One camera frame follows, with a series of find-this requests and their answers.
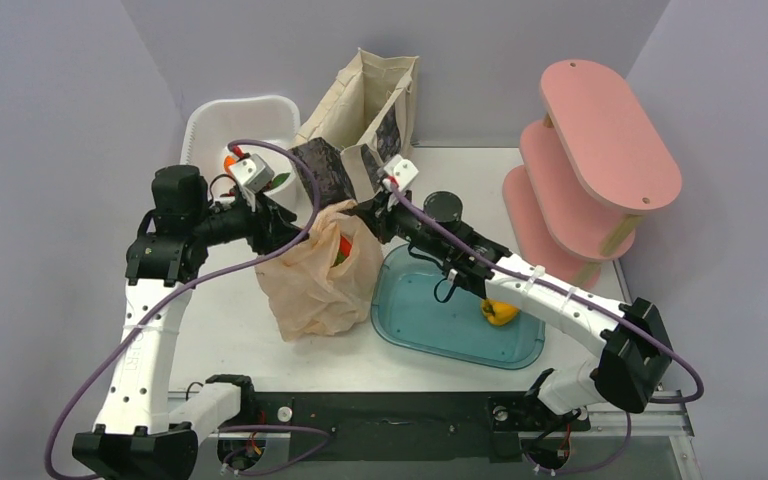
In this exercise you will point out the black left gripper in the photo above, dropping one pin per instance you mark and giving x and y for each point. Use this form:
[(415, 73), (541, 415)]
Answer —
[(270, 225)]

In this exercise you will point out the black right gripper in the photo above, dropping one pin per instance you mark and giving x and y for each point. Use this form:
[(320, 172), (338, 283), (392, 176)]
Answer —
[(381, 213)]

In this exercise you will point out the orange plastic grocery bag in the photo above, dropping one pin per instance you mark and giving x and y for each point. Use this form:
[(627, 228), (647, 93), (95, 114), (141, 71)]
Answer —
[(306, 294)]

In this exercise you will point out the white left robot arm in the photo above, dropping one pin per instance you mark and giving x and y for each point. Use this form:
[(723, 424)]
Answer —
[(137, 434)]

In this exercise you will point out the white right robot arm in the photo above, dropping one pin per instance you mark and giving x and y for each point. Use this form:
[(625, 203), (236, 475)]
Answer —
[(628, 341)]

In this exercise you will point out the red chili pepper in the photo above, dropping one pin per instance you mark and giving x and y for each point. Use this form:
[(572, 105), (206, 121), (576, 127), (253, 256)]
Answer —
[(343, 252)]

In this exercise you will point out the orange fruit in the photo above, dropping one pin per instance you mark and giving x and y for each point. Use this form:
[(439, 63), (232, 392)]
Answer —
[(228, 162)]

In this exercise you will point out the teal plastic tray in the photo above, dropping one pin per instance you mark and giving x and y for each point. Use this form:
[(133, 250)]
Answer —
[(414, 307)]

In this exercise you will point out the canvas tote bag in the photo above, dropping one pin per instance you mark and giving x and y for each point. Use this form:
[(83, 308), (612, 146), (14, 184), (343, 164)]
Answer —
[(366, 117)]

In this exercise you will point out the white plastic basket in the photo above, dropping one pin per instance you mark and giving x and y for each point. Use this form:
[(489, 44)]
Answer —
[(272, 119)]

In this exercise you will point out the yellow bell pepper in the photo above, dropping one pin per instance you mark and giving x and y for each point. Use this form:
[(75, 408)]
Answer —
[(498, 313)]

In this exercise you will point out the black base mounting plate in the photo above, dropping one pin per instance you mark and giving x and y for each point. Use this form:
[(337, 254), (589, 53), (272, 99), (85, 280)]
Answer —
[(380, 427)]

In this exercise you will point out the pink three-tier shelf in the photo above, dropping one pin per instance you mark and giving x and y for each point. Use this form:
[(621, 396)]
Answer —
[(593, 168)]

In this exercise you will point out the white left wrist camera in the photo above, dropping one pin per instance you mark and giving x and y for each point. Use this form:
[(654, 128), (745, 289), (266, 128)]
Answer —
[(251, 175)]

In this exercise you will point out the aluminium frame rail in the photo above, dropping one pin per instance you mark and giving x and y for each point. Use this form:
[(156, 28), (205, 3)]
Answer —
[(668, 421)]

